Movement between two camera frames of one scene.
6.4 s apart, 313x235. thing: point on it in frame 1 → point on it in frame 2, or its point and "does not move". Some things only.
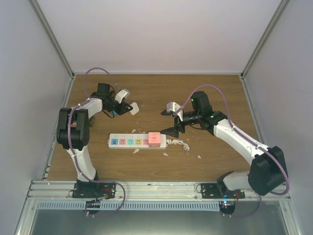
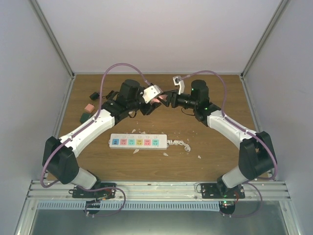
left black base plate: (94, 190) does not move
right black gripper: (174, 129) → (170, 94)
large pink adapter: (154, 139) → (163, 97)
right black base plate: (211, 191) does not move
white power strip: (133, 141) does not move
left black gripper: (121, 110) → (150, 108)
